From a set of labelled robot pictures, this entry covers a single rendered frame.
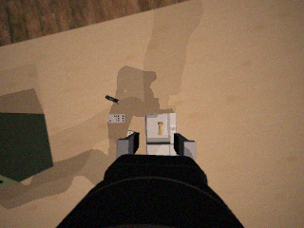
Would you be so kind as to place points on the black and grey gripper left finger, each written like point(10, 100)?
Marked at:
point(128, 145)

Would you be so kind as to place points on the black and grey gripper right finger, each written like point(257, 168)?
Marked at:
point(184, 147)

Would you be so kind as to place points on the grey rack of three labelled bins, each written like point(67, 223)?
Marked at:
point(160, 144)

